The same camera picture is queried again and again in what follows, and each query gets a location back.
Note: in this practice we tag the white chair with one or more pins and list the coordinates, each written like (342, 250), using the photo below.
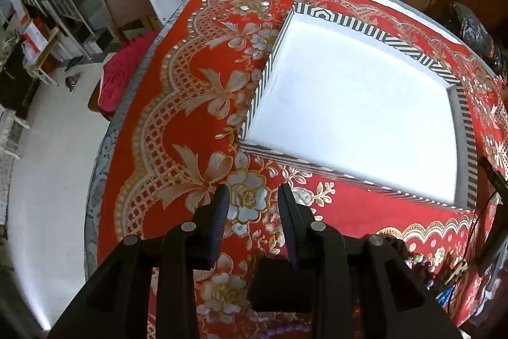
(12, 132)

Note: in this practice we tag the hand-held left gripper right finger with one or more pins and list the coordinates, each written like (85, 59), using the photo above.
(286, 220)

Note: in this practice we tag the striped tray with white inside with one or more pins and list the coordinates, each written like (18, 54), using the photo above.
(349, 104)

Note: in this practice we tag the small light wooden table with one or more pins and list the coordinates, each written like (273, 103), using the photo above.
(41, 57)

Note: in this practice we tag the metal rack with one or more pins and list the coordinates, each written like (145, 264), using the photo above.
(51, 5)

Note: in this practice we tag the dark shoe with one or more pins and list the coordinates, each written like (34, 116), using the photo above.
(75, 63)
(73, 81)

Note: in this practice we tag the black plastic bag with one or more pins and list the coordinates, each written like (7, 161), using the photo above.
(472, 33)

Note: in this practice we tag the red floral tablecloth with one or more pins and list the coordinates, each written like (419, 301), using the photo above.
(178, 92)

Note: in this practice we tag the red seat cushion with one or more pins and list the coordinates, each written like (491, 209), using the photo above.
(127, 77)

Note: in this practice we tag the pile of colourful jewelry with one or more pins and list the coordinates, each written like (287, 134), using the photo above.
(432, 271)

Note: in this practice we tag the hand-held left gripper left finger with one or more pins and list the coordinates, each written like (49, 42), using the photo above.
(220, 220)

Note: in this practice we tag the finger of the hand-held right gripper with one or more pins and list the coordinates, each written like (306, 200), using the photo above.
(494, 176)
(492, 247)

